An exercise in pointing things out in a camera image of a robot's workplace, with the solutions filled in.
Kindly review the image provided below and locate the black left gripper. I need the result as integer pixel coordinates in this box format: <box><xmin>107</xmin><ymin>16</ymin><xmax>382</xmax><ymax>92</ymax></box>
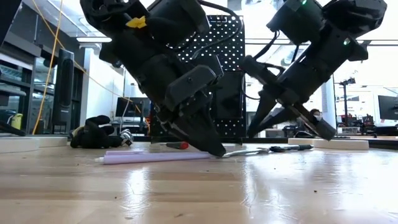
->
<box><xmin>136</xmin><ymin>53</ymin><xmax>227</xmax><ymax>157</ymax></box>

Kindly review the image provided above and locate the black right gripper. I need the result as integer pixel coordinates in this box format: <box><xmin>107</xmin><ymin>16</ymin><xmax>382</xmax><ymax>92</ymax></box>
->
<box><xmin>241</xmin><ymin>55</ymin><xmax>328</xmax><ymax>138</ymax></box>

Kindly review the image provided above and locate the thin black screwdriver red cap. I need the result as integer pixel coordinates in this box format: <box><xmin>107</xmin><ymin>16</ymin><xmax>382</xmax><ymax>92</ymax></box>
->
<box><xmin>165</xmin><ymin>141</ymin><xmax>190</xmax><ymax>151</ymax></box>

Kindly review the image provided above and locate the chrome combination wrench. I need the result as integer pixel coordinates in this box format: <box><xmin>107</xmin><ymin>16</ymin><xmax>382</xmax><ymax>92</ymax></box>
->
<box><xmin>221</xmin><ymin>147</ymin><xmax>272</xmax><ymax>159</ymax></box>

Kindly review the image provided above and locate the light purple pen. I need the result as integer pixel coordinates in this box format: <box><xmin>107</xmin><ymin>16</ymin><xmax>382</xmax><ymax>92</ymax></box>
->
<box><xmin>94</xmin><ymin>149</ymin><xmax>216</xmax><ymax>166</ymax></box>

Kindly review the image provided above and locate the chrome ratchet black handle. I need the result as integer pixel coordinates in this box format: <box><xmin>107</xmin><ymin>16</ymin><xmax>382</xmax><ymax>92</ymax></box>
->
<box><xmin>119</xmin><ymin>128</ymin><xmax>135</xmax><ymax>147</ymax></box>

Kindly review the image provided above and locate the black work glove yellow cuff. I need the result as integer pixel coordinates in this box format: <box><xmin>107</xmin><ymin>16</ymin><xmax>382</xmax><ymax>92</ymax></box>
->
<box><xmin>68</xmin><ymin>114</ymin><xmax>124</xmax><ymax>149</ymax></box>

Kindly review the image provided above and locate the white masking tape roll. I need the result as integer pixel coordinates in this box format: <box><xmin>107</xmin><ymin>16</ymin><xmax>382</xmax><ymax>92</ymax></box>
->
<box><xmin>36</xmin><ymin>136</ymin><xmax>68</xmax><ymax>148</ymax></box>
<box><xmin>0</xmin><ymin>137</ymin><xmax>40</xmax><ymax>154</ymax></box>
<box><xmin>312</xmin><ymin>138</ymin><xmax>370</xmax><ymax>151</ymax></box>
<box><xmin>287</xmin><ymin>138</ymin><xmax>315</xmax><ymax>146</ymax></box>

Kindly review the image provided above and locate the black pegboard storage bin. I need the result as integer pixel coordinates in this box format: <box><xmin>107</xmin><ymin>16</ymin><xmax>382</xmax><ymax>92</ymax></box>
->
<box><xmin>214</xmin><ymin>70</ymin><xmax>246</xmax><ymax>119</ymax></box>

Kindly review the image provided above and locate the white tower fan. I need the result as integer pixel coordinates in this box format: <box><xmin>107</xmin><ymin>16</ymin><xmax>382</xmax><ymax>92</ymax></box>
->
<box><xmin>321</xmin><ymin>74</ymin><xmax>336</xmax><ymax>136</ymax></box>

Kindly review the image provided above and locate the black computer monitor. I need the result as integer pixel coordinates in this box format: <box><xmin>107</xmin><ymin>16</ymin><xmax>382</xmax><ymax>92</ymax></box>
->
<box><xmin>115</xmin><ymin>96</ymin><xmax>152</xmax><ymax>119</ymax></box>
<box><xmin>377</xmin><ymin>94</ymin><xmax>398</xmax><ymax>121</ymax></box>

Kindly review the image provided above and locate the round grey device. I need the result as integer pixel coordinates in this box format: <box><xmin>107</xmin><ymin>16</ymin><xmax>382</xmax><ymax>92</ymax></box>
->
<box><xmin>341</xmin><ymin>125</ymin><xmax>359</xmax><ymax>136</ymax></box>

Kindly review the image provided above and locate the black perforated pegboard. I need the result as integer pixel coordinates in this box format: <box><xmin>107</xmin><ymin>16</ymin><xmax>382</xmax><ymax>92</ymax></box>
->
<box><xmin>151</xmin><ymin>14</ymin><xmax>247</xmax><ymax>144</ymax></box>

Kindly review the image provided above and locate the black and red robot equipment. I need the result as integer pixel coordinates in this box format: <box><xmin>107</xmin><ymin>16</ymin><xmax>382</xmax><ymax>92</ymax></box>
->
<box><xmin>357</xmin><ymin>113</ymin><xmax>378</xmax><ymax>138</ymax></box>

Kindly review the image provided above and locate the yellow tape tag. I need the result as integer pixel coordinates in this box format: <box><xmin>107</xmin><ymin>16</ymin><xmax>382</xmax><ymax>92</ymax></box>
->
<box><xmin>125</xmin><ymin>15</ymin><xmax>147</xmax><ymax>29</ymax></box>

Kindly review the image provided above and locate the ceiling light bar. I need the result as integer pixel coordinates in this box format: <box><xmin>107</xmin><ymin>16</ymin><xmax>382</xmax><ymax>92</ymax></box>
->
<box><xmin>76</xmin><ymin>37</ymin><xmax>113</xmax><ymax>44</ymax></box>

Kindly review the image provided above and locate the tall black tower cabinet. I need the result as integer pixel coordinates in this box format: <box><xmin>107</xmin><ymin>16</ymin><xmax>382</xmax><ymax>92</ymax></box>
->
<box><xmin>51</xmin><ymin>48</ymin><xmax>76</xmax><ymax>135</ymax></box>

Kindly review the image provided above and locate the yellow-green bottle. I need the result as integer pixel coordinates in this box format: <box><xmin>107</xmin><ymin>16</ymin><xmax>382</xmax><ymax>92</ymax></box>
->
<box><xmin>10</xmin><ymin>113</ymin><xmax>24</xmax><ymax>131</ymax></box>

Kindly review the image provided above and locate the dark shelving unit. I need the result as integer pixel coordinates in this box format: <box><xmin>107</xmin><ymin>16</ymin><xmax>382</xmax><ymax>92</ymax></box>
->
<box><xmin>0</xmin><ymin>0</ymin><xmax>55</xmax><ymax>137</ymax></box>

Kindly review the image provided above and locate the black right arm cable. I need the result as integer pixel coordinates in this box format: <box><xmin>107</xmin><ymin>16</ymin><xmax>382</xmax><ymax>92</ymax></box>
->
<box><xmin>241</xmin><ymin>29</ymin><xmax>301</xmax><ymax>102</ymax></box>

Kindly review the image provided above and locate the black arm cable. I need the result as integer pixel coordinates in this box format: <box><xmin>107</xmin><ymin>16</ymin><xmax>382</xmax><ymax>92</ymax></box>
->
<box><xmin>191</xmin><ymin>0</ymin><xmax>244</xmax><ymax>60</ymax></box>
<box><xmin>241</xmin><ymin>29</ymin><xmax>301</xmax><ymax>102</ymax></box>

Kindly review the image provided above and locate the black camera on pole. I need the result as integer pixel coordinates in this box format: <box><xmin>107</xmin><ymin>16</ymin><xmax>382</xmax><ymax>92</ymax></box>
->
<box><xmin>338</xmin><ymin>77</ymin><xmax>358</xmax><ymax>121</ymax></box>

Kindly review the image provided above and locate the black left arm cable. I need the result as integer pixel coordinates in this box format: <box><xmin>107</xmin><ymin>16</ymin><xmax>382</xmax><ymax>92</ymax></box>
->
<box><xmin>191</xmin><ymin>0</ymin><xmax>244</xmax><ymax>60</ymax></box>

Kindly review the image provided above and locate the yellow cable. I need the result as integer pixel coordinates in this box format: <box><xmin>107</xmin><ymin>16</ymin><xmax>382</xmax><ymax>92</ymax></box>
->
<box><xmin>30</xmin><ymin>0</ymin><xmax>152</xmax><ymax>136</ymax></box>

